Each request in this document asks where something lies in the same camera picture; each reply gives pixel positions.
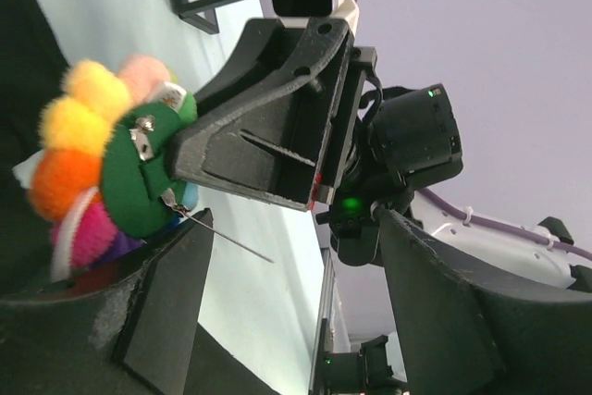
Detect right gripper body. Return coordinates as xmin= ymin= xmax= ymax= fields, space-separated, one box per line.
xmin=311 ymin=46 xmax=377 ymax=204

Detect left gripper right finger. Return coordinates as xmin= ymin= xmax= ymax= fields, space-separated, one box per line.
xmin=377 ymin=209 xmax=591 ymax=394

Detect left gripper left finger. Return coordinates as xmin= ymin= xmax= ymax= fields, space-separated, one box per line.
xmin=1 ymin=209 xmax=213 ymax=394

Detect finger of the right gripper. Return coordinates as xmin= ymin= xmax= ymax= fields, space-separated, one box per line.
xmin=166 ymin=19 xmax=353 ymax=211

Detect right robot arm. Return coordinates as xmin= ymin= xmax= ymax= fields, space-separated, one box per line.
xmin=166 ymin=19 xmax=591 ymax=289

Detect colourful pom-pom brooch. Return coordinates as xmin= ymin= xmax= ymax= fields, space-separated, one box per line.
xmin=12 ymin=55 xmax=275 ymax=283

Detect black t-shirt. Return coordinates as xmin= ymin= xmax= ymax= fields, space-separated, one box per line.
xmin=1 ymin=0 xmax=68 ymax=294

